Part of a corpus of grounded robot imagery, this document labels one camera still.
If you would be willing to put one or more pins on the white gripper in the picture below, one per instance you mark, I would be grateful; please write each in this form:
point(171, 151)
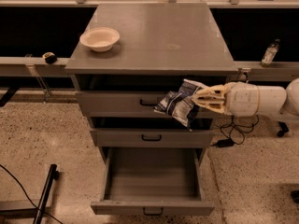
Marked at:
point(243, 99)

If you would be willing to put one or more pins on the blue chip bag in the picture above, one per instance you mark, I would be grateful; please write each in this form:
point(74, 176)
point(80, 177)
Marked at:
point(179, 104)

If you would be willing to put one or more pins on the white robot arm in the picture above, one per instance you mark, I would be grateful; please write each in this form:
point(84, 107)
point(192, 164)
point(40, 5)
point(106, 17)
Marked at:
point(290, 109)

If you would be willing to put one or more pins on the grey drawer cabinet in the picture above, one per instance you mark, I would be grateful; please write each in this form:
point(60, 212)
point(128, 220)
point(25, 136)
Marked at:
point(160, 45)

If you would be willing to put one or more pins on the bottom grey drawer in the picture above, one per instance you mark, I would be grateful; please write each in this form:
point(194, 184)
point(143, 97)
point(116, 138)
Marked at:
point(153, 182)

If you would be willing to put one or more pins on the grey drawer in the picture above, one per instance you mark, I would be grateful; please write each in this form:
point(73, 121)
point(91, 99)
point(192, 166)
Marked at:
point(153, 182)
point(120, 104)
point(170, 138)

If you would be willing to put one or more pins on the middle grey drawer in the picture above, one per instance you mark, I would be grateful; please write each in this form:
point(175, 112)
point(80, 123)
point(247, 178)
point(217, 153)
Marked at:
point(170, 138)

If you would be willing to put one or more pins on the top grey drawer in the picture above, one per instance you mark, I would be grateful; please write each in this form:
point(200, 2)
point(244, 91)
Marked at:
point(120, 104)

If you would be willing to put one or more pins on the black power adapter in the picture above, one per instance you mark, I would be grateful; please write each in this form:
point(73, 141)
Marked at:
point(225, 143)

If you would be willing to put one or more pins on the black caster table leg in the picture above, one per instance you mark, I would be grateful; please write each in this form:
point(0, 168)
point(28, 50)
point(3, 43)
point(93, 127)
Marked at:
point(283, 129)

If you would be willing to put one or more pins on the clear plastic bottle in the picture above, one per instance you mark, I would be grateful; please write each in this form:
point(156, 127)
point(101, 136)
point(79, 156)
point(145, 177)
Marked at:
point(270, 53)

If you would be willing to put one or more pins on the white bowl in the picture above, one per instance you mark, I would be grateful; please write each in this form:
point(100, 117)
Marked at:
point(100, 39)

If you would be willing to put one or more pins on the black and yellow tape measure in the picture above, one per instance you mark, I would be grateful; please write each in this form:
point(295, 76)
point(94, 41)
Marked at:
point(49, 57)

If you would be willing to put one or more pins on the black metal stand leg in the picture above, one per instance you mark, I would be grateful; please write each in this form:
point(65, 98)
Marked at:
point(53, 174)

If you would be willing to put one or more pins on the white wall plug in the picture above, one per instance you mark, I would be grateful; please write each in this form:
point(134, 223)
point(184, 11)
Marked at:
point(244, 74)

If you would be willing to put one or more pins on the grey rail frame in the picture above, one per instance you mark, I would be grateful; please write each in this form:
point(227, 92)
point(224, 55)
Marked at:
point(19, 67)

